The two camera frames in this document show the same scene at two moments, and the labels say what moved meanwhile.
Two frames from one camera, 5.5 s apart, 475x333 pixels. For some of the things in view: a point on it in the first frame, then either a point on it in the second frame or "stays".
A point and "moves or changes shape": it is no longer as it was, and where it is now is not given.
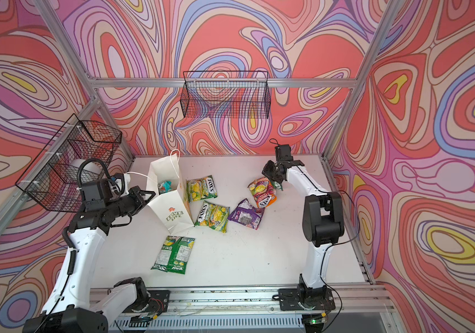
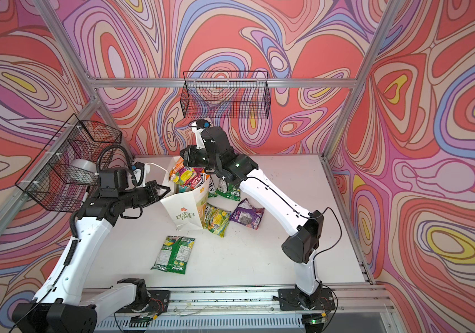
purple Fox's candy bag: [246, 214] stays
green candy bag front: [173, 254] stays
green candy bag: [276, 184] moves or changes shape
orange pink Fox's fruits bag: [263, 192] moves or changes shape
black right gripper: [267, 171] → [190, 159]
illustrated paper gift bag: [171, 202] moves or changes shape
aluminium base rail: [235, 308] stays
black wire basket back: [226, 94] stays
